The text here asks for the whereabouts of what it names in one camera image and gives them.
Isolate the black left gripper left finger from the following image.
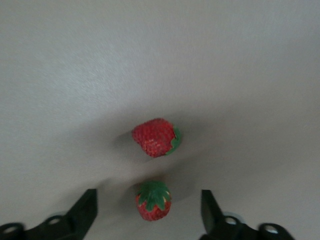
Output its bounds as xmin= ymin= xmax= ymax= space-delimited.
xmin=0 ymin=188 xmax=98 ymax=240

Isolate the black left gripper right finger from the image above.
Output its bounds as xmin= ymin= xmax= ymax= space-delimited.
xmin=199 ymin=189 xmax=298 ymax=240

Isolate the red toy strawberry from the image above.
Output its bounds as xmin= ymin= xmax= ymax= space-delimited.
xmin=131 ymin=117 xmax=183 ymax=159
xmin=135 ymin=180 xmax=173 ymax=222

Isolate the brown table cloth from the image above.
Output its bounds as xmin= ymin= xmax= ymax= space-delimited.
xmin=0 ymin=0 xmax=320 ymax=240

